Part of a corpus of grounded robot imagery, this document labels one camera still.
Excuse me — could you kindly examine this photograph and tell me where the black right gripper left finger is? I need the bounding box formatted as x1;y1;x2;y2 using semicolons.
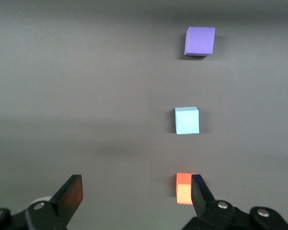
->
0;174;84;230

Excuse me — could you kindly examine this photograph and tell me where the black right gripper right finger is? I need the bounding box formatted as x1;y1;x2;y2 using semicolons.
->
191;174;288;230

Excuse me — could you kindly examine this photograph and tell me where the light blue foam block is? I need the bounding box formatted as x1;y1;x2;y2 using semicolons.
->
174;106;200;135

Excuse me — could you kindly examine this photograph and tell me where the orange foam block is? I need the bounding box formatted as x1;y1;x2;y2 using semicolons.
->
176;172;197;206

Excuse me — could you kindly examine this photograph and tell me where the purple foam block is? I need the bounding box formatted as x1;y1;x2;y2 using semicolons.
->
184;26;216;57

